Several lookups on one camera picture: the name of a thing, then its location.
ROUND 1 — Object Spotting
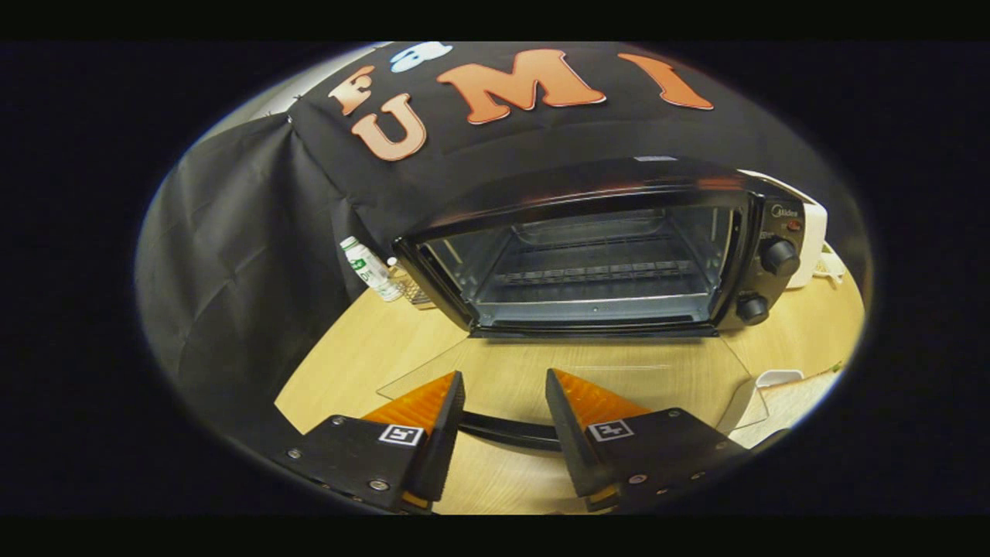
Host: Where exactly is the small metal mesh object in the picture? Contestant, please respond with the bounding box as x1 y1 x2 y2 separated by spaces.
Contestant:
398 267 435 310

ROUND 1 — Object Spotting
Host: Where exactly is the black toaster oven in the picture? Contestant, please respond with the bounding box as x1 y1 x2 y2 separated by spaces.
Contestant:
377 157 807 453

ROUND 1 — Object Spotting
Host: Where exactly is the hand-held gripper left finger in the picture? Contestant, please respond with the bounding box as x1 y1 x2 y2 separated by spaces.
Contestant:
275 371 466 515

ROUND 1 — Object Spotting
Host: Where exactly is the white ridged tray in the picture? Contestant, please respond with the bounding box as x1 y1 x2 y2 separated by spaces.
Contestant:
715 369 807 436

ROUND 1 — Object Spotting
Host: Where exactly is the black backdrop cloth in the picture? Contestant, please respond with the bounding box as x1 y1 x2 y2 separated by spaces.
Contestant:
135 42 852 449

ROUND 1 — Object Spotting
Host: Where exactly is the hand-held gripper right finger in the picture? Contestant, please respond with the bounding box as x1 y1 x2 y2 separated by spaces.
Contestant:
545 368 774 513

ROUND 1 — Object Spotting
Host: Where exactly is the small white green-label bottle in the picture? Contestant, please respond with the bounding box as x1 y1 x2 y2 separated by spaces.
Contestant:
340 236 403 302

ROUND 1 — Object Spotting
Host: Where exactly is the white pop-up toaster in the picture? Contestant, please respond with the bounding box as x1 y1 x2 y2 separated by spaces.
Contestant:
739 169 828 289

